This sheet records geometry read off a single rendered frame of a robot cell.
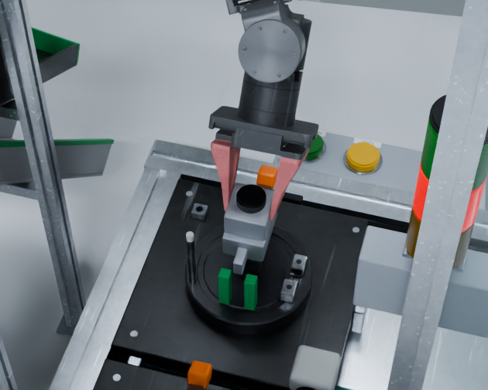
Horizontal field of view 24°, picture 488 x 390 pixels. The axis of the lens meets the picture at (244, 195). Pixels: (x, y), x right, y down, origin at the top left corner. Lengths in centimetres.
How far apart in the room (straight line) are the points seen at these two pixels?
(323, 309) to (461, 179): 47
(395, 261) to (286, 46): 22
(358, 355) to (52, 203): 38
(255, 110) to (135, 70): 55
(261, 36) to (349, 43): 66
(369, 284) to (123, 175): 60
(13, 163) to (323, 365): 37
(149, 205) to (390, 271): 47
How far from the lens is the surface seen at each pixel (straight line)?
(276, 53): 101
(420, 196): 87
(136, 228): 132
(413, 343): 98
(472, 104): 75
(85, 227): 145
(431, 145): 82
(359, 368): 126
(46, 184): 114
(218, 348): 121
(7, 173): 113
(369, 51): 166
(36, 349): 136
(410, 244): 92
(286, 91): 109
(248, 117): 110
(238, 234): 115
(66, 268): 126
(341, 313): 123
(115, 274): 128
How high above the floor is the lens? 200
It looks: 51 degrees down
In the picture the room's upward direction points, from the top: straight up
